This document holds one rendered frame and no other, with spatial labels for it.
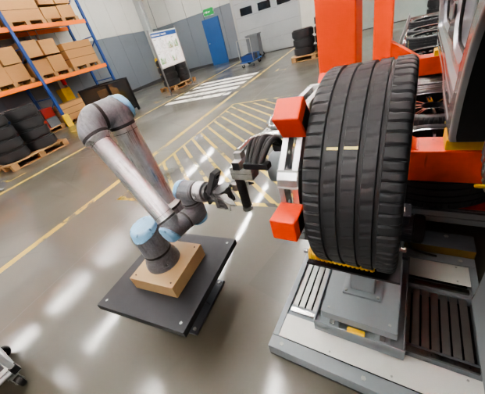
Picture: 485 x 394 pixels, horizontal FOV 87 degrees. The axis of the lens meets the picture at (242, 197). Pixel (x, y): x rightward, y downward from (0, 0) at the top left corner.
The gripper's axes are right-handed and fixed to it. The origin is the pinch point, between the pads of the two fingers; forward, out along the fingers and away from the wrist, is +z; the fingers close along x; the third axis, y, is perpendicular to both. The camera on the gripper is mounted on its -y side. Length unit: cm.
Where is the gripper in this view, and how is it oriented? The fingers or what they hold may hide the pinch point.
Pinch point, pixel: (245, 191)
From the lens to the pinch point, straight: 97.8
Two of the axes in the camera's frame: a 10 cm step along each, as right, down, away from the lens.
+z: 8.5, 0.9, -5.2
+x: -4.7, 5.8, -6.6
